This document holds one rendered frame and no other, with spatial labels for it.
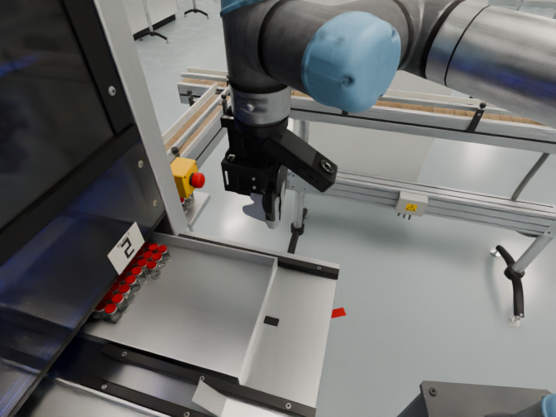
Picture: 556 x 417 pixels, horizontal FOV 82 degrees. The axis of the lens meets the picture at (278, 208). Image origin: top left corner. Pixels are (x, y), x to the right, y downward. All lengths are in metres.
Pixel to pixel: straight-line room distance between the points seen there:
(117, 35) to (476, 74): 0.49
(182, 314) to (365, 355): 1.10
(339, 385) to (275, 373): 0.95
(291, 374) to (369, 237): 1.49
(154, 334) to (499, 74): 0.67
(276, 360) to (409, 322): 1.21
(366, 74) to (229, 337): 0.54
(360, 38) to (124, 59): 0.43
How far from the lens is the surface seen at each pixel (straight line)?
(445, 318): 1.87
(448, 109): 1.41
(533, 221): 1.76
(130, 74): 0.62
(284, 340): 0.67
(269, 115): 0.39
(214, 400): 0.62
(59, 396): 0.74
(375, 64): 0.29
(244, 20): 0.36
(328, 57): 0.28
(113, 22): 0.60
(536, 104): 0.35
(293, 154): 0.42
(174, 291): 0.75
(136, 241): 0.69
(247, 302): 0.71
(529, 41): 0.35
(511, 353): 1.93
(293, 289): 0.72
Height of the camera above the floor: 1.49
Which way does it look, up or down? 44 degrees down
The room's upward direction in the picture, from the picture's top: straight up
